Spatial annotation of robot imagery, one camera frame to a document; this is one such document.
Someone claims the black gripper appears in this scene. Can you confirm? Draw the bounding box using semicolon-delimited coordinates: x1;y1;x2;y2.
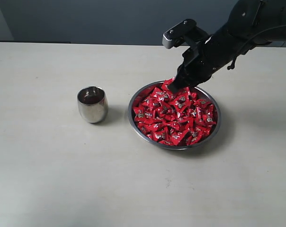
168;34;242;93

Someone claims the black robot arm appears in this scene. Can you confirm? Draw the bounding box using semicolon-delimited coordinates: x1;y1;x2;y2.
162;0;286;93

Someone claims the stainless steel plate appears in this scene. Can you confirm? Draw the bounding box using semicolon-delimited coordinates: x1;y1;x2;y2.
127;81;222;151

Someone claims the stainless steel cup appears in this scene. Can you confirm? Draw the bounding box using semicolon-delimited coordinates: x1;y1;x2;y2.
77;86;108;123

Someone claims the red wrapped candy top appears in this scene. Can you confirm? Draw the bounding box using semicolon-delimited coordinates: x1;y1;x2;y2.
161;78;174;92

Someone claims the red wrapped candy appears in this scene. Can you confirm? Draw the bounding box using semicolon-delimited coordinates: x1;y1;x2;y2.
133;107;147;122
161;78;174;92
170;130;188;146
202;112;217;126

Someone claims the red wrapped candy right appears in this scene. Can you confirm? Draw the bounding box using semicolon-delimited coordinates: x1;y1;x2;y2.
202;112;217;126

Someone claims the red wrapped candy left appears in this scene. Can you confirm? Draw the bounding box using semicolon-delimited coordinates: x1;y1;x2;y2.
133;107;147;122

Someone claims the red wrapped candy front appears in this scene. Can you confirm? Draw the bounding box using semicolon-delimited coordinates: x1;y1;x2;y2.
170;130;188;146

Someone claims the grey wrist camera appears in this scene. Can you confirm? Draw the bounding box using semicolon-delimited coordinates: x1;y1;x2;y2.
162;19;197;49

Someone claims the black cable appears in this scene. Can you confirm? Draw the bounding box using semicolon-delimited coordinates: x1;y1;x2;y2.
227;23;286;70

